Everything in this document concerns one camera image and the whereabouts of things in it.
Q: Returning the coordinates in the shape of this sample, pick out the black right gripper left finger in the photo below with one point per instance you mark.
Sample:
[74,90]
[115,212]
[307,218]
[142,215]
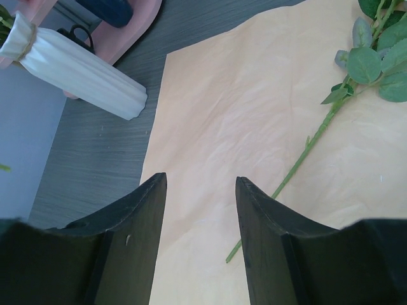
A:
[107,257]

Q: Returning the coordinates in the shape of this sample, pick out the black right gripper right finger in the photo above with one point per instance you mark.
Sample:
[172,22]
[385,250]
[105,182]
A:
[290,259]

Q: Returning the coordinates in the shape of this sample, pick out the orange wrapping paper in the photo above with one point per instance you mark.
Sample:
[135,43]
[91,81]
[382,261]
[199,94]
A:
[242,104]

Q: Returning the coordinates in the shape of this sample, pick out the white ribbed ceramic vase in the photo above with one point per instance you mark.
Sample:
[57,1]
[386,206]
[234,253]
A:
[57,60]

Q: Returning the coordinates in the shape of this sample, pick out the pink three-tier shelf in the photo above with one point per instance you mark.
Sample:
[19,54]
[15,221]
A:
[110,43]

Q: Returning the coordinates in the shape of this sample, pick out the dark green mug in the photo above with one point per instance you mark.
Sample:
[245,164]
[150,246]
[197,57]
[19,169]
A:
[79,35]

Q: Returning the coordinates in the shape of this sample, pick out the dark blue cup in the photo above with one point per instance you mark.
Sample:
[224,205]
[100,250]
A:
[116,13]

